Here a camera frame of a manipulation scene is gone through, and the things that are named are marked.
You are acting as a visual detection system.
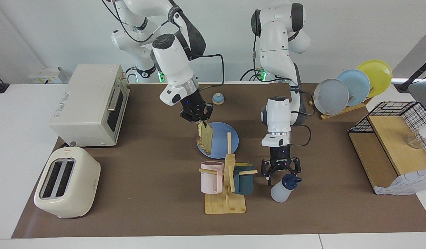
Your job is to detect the wooden two-tier shelf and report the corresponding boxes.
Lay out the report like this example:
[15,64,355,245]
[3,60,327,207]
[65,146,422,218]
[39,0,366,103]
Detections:
[348,115,426,195]

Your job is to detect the black wire basket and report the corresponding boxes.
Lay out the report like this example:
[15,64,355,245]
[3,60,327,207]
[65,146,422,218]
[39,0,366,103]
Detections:
[348,101,426,163]

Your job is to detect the light blue round plate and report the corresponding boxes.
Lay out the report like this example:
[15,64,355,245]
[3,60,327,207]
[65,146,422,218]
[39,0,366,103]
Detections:
[336,69,371,107]

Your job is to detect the clear glass cup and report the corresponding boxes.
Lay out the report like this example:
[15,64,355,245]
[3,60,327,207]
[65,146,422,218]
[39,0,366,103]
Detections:
[406,134,424,149]

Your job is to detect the translucent squeeze bottle navy cap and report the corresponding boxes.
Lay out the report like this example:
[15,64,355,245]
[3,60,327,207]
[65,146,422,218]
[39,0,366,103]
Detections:
[271,174,302,203]

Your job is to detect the yellow round plate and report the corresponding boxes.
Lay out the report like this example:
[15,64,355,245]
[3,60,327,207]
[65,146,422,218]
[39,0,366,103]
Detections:
[356,59,393,98]

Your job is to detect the wooden mug tree stand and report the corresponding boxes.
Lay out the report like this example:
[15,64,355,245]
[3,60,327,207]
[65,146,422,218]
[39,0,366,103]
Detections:
[199,132,258,214]

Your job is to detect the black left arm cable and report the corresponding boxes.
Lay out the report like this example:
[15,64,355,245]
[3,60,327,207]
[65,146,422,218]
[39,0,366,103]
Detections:
[252,10,316,147]

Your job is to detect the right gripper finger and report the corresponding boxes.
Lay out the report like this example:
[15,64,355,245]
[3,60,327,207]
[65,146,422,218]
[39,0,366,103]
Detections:
[202,103,214,121]
[180,111,199,124]

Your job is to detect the grey round plate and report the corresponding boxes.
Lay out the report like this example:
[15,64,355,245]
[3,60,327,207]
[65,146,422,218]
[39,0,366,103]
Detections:
[313,79,350,116]

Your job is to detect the dark teal mug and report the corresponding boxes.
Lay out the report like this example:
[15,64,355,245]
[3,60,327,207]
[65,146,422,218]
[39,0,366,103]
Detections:
[233,162,255,195]

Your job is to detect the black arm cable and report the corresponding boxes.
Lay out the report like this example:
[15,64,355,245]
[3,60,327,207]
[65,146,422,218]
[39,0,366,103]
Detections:
[252,10,316,147]
[102,0,224,92]

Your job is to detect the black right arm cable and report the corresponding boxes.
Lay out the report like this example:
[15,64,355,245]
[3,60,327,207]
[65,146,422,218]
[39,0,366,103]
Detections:
[102,0,224,92]

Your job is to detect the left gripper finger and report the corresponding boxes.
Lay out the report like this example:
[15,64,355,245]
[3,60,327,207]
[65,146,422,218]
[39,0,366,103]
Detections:
[286,156,301,174]
[262,157,275,186]

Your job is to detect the grey rounded cover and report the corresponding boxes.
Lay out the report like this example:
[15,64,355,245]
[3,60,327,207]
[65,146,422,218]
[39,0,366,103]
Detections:
[408,80,426,116]

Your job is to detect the white wall power box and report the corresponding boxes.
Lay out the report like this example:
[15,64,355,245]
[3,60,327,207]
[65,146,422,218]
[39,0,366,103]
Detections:
[28,67,66,84]

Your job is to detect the white checked cloth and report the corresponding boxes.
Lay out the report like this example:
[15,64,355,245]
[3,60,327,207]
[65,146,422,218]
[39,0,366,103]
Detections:
[375,169,426,196]

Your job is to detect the cream two-slot toaster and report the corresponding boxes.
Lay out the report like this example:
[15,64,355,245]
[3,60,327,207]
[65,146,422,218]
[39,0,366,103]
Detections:
[34,147,101,219]

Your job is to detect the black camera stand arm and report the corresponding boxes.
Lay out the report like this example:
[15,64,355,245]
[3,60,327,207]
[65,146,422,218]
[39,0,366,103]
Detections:
[394,55,426,93]

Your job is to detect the white toaster oven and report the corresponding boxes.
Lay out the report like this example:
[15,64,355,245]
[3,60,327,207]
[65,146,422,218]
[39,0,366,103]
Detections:
[49,64,130,147]

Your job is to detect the toasted bread slice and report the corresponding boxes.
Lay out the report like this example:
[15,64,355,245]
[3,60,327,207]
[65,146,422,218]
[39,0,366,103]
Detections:
[196,120,214,155]

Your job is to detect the brown table mat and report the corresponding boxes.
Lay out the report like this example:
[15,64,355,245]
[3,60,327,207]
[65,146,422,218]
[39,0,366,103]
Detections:
[11,82,426,239]

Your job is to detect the wooden plate rack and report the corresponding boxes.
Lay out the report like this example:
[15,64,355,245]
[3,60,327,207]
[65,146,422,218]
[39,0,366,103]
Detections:
[309,86,374,120]

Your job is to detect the pink ribbed mug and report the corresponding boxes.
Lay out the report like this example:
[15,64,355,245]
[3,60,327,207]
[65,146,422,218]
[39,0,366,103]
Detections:
[200,161,224,194]

